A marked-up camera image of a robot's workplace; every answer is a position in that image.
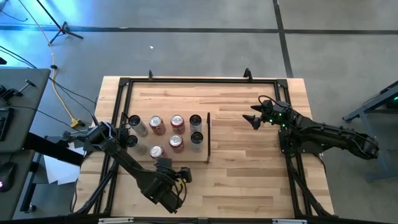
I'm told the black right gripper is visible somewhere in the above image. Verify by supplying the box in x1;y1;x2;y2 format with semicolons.
242;99;294;131

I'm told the red Coca-Cola can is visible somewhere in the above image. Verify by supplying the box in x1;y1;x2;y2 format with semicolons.
148;114;167;137
149;144;167;161

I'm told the red Fanta can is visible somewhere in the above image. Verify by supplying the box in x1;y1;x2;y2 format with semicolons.
168;133;185;154
170;114;187;136

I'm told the Celsius can pineapple print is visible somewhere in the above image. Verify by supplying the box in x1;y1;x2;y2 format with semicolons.
124;134;148;156

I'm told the Celsius Arctic Vibe can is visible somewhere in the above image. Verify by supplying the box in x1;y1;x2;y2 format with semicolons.
188;114;203;134
190;131;205;153

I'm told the white tall can pink lettering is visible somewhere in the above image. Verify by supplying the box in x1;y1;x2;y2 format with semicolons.
127;114;149;138

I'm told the white paper sheet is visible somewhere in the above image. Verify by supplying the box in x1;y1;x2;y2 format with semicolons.
42;149;82;187

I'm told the black support beam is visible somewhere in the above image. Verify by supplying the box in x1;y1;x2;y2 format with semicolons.
24;132;85;167

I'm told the grey desk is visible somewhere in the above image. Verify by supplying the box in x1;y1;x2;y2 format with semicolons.
0;149;35;221
0;67;52;154

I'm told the black computer mouse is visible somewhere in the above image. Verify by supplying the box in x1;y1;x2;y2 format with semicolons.
0;161;18;194

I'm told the black keyboard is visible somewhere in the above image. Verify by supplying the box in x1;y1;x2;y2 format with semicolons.
0;107;15;142

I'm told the black tripod stand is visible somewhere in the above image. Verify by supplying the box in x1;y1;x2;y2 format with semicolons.
35;0;85;46

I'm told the black desk clamp tool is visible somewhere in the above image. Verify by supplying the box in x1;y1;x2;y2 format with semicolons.
0;79;37;101

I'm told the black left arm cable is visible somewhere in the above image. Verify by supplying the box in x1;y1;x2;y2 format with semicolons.
172;177;188;205

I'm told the black metal shelf end frame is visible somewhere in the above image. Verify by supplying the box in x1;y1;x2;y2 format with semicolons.
205;111;211;165

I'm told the black metal table frame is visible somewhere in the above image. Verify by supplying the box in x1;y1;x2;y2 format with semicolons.
70;77;335;218

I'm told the grey metal bracket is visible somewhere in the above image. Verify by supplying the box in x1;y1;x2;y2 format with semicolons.
98;217;135;224
272;218;308;224

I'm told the grey-blue metal desk frame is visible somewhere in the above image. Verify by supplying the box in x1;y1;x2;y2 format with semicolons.
341;80;398;182

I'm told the yellow cable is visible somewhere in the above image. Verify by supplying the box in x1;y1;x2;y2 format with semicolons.
17;0;83;129

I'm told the black floor cable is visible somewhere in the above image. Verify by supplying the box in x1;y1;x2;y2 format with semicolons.
0;45;39;70

